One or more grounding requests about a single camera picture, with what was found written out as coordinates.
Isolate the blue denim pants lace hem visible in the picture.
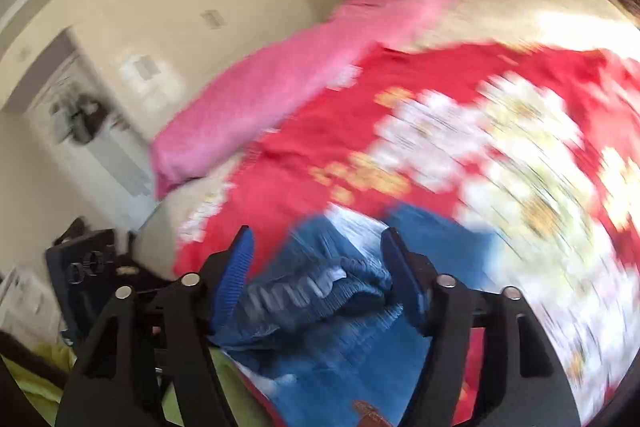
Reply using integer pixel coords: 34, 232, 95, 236
212, 205, 497, 426

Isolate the green sleeve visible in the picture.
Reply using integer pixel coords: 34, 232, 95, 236
1, 343, 273, 426

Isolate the red floral blanket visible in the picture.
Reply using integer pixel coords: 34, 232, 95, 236
175, 44, 639, 425

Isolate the cream bed sheet mattress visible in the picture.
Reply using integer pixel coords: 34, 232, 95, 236
134, 0, 639, 277

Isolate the pink quilt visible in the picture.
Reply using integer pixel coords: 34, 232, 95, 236
151, 0, 452, 199

